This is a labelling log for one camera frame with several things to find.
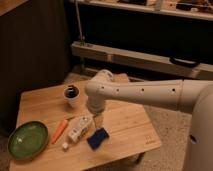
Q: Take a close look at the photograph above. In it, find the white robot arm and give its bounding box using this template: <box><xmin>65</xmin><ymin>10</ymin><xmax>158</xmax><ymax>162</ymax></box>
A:
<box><xmin>85</xmin><ymin>70</ymin><xmax>213</xmax><ymax>171</ymax></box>

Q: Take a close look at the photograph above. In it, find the green bowl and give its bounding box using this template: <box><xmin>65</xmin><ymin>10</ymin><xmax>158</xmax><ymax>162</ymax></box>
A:
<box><xmin>7</xmin><ymin>121</ymin><xmax>49</xmax><ymax>160</ymax></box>

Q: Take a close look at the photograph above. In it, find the white plastic bottle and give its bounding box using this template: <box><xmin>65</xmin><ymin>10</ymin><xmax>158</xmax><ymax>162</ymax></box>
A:
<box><xmin>62</xmin><ymin>116</ymin><xmax>93</xmax><ymax>151</ymax></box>

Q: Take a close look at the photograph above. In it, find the wooden table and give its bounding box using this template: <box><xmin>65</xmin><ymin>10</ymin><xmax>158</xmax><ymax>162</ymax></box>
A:
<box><xmin>9</xmin><ymin>73</ymin><xmax>163</xmax><ymax>171</ymax></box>

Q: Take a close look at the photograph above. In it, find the blue sponge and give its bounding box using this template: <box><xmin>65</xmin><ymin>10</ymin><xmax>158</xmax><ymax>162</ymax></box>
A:
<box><xmin>87</xmin><ymin>128</ymin><xmax>109</xmax><ymax>150</ymax></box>

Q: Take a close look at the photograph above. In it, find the orange carrot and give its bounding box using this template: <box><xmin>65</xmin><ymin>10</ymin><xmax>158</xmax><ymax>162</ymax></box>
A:
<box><xmin>51</xmin><ymin>119</ymin><xmax>68</xmax><ymax>144</ymax></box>

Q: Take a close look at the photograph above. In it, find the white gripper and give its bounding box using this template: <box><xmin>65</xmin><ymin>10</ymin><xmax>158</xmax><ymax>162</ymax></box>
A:
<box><xmin>87</xmin><ymin>98</ymin><xmax>106</xmax><ymax>129</ymax></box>

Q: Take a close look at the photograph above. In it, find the long grey case with handle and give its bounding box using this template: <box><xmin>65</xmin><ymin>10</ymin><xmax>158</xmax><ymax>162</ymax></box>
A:
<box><xmin>71</xmin><ymin>41</ymin><xmax>213</xmax><ymax>80</ymax></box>

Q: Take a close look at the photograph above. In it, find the cluttered shelf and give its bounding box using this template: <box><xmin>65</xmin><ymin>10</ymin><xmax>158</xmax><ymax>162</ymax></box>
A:
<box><xmin>69</xmin><ymin>0</ymin><xmax>213</xmax><ymax>21</ymax></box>

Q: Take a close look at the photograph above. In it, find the metal pole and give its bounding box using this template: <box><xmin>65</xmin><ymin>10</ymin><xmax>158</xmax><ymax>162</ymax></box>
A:
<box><xmin>74</xmin><ymin>0</ymin><xmax>85</xmax><ymax>45</ymax></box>

